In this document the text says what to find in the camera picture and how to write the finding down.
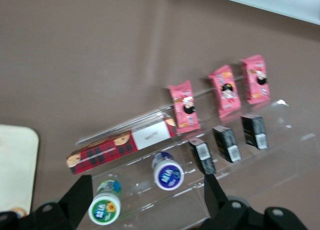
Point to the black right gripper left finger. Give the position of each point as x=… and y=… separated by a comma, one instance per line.
x=75, y=205

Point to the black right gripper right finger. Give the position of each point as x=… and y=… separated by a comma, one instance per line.
x=217, y=210

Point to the cream plastic serving tray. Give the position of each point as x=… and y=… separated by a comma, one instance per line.
x=17, y=165

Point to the green cap small bottle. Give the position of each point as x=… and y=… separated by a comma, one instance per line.
x=105, y=210

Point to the small black carton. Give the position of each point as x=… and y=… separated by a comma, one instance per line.
x=203, y=156
x=255, y=132
x=227, y=144

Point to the orange cap small bottle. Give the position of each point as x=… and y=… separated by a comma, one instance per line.
x=18, y=212

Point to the blue cap small bottle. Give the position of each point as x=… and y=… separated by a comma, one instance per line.
x=168, y=175

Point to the red plaid cookie box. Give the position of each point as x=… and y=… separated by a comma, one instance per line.
x=105, y=152

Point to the clear acrylic tiered shelf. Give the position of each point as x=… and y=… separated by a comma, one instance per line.
x=287, y=152

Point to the pink cartoon snack packet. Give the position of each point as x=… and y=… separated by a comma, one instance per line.
x=256, y=78
x=225, y=91
x=185, y=107

